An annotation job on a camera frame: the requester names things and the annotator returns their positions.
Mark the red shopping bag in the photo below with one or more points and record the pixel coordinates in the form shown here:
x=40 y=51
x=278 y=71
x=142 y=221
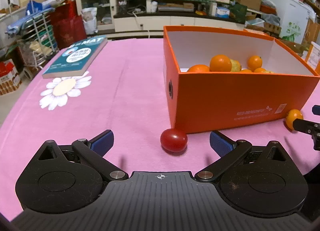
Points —
x=67 y=25

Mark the orange by box right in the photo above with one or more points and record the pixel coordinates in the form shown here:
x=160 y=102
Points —
x=291 y=116

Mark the orange by box middle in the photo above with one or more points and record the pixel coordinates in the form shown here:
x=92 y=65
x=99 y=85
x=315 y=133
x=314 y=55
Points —
x=220 y=63

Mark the yellow fruit inside box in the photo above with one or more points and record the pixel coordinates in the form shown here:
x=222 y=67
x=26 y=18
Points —
x=236 y=66

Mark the white glass door cabinet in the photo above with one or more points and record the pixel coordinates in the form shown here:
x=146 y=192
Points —
x=106 y=9

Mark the orange gift box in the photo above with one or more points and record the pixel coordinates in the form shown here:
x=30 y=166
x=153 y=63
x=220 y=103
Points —
x=313 y=57

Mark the small orange front left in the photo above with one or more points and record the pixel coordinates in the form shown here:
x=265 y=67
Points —
x=254 y=62

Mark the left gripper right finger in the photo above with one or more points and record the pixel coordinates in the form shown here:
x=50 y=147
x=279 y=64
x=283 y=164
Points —
x=231 y=152

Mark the white tv cabinet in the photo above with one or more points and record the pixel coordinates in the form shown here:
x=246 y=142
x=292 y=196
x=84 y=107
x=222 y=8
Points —
x=151 y=25

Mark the small orange in box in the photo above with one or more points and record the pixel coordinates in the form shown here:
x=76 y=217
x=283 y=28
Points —
x=259 y=70

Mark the blue white small box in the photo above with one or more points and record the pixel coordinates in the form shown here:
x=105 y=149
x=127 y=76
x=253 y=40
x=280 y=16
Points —
x=222 y=12

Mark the white refrigerator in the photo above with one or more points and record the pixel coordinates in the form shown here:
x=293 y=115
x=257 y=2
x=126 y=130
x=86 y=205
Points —
x=294 y=16

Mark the orange by box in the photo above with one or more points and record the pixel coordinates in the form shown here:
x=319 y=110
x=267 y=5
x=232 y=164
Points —
x=220 y=63
x=291 y=116

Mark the orange inside box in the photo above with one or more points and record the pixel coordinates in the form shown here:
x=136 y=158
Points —
x=199 y=69

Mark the pink floral tablecloth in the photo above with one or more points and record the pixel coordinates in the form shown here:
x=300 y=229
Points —
x=123 y=91

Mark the teal paperback book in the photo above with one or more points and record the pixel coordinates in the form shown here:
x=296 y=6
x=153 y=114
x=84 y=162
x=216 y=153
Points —
x=75 y=60

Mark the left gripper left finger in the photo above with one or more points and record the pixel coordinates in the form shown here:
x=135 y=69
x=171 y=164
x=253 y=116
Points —
x=91 y=154

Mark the red white carton box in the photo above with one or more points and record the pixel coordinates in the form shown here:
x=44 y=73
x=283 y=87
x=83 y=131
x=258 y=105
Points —
x=9 y=78

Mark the white standing pouch bag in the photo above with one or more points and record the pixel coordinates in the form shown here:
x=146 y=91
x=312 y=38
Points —
x=89 y=18

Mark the orange cardboard box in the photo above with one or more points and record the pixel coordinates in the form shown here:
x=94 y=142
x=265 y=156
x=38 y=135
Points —
x=200 y=102

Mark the white wire trolley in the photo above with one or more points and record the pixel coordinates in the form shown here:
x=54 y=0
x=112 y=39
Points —
x=34 y=35

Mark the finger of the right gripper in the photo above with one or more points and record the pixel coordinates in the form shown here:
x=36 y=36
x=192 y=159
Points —
x=316 y=110
x=309 y=128

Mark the red cherry tomato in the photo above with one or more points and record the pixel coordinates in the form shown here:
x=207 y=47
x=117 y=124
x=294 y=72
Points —
x=173 y=140

